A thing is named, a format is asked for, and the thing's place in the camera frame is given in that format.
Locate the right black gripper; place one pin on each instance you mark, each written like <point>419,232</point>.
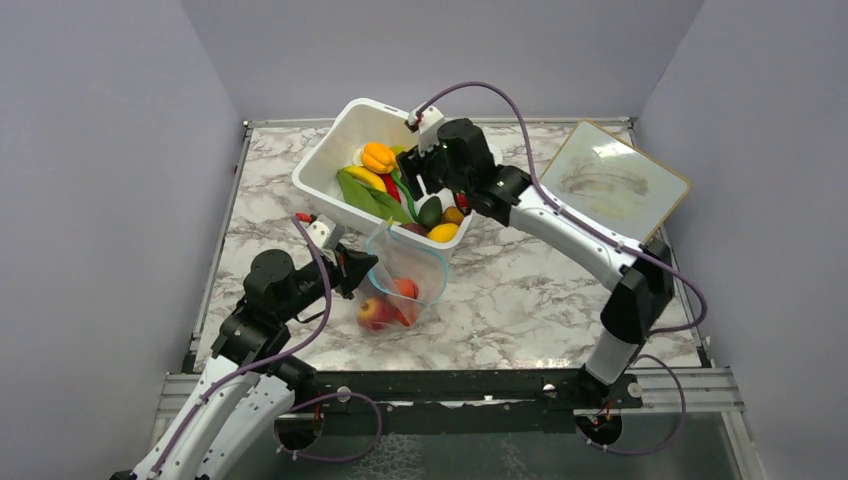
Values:
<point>411,165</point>

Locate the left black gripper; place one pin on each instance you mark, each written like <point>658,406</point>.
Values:
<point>350,268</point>

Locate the orange bell pepper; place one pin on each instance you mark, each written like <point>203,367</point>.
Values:
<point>378,158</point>

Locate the clear zip top bag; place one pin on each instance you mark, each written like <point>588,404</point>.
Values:
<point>400,257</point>

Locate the red apple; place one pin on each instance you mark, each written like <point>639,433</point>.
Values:
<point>375,314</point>

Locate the peach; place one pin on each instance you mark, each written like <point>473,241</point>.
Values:
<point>406,289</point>

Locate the orange carrot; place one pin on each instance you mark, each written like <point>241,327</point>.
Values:
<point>407,316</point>

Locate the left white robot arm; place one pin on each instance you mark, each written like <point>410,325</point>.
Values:
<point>253,376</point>

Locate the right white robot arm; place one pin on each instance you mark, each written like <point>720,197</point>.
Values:
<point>454,155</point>

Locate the green chili pepper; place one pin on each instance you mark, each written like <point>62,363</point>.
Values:
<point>409,200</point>

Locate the red chili pepper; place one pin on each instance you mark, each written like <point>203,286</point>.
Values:
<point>391,187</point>

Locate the green avocado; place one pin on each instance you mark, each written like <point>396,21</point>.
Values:
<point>430,213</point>

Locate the red strawberry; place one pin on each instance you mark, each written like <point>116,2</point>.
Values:
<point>461,203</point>

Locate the small orange fruit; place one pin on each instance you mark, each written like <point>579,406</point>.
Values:
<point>452,215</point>

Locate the green leaf vegetable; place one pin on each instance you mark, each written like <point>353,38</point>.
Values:
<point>371,200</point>

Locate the dark purple passion fruit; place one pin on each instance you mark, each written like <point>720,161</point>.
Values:
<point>415,229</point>

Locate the yellow lemon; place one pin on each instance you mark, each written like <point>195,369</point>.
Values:
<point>443,233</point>

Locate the yellow banana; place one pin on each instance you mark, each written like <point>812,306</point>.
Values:
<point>367,177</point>

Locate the white plastic bin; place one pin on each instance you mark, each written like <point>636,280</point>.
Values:
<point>361,147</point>

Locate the wood framed whiteboard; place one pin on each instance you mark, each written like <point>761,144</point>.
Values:
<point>613,183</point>

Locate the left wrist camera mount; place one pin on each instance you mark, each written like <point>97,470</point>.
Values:
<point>325,234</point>

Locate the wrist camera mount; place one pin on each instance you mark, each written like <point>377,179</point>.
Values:
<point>425,122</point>
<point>325,234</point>

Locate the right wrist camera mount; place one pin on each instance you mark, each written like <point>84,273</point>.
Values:
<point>425,122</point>

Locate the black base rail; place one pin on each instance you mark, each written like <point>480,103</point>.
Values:
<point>447,402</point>

